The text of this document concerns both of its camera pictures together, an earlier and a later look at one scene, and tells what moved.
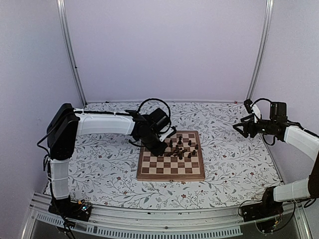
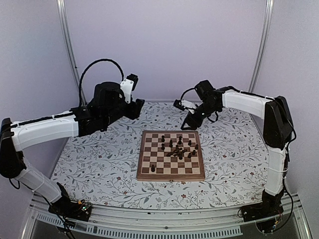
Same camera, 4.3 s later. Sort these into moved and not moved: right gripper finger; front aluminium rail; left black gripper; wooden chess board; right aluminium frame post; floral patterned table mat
Moved: left black gripper; right gripper finger
Not moved: floral patterned table mat; front aluminium rail; right aluminium frame post; wooden chess board
